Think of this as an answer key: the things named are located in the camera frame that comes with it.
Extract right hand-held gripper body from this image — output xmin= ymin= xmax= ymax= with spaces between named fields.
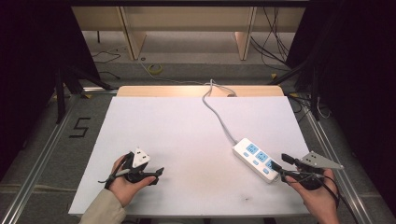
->
xmin=292 ymin=150 xmax=346 ymax=191

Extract hand-held gripper cable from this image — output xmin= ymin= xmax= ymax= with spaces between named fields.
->
xmin=97 ymin=152 xmax=134 ymax=190
xmin=279 ymin=170 xmax=360 ymax=224

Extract person's right hand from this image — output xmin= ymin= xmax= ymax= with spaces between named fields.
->
xmin=285 ymin=167 xmax=341 ymax=224

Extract yellow tape roll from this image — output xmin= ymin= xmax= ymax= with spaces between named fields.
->
xmin=147 ymin=63 xmax=163 ymax=76

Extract aluminium floor rail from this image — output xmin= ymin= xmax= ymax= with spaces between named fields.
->
xmin=302 ymin=105 xmax=376 ymax=224
xmin=0 ymin=92 xmax=82 ymax=224

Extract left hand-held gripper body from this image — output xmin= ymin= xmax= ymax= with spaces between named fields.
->
xmin=123 ymin=147 xmax=157 ymax=185

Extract thin black floor cable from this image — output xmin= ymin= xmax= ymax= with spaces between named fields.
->
xmin=91 ymin=49 xmax=122 ymax=80

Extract left hand-held gripper cable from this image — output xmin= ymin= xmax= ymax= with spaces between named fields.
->
xmin=97 ymin=152 xmax=134 ymax=190

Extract light wooden bench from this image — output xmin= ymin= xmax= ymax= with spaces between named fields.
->
xmin=71 ymin=6 xmax=306 ymax=62

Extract grey power strip cable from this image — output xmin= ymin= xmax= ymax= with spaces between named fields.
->
xmin=201 ymin=78 xmax=239 ymax=146

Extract person's left hand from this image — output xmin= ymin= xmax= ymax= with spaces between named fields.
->
xmin=107 ymin=154 xmax=157 ymax=208

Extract black metal stand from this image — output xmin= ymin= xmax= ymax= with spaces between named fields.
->
xmin=266 ymin=59 xmax=322 ymax=121
xmin=53 ymin=65 xmax=114 ymax=125

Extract black curtain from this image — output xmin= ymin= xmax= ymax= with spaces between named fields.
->
xmin=285 ymin=0 xmax=396 ymax=206
xmin=0 ymin=0 xmax=101 ymax=181

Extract white board table cover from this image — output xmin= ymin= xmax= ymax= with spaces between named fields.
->
xmin=68 ymin=95 xmax=312 ymax=218

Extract right hand-held gripper cable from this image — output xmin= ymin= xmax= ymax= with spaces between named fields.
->
xmin=279 ymin=170 xmax=360 ymax=224

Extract bundle of black floor cables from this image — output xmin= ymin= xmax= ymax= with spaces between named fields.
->
xmin=249 ymin=6 xmax=293 ymax=72

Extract white power strip blue sockets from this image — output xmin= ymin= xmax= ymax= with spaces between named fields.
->
xmin=232 ymin=137 xmax=281 ymax=185

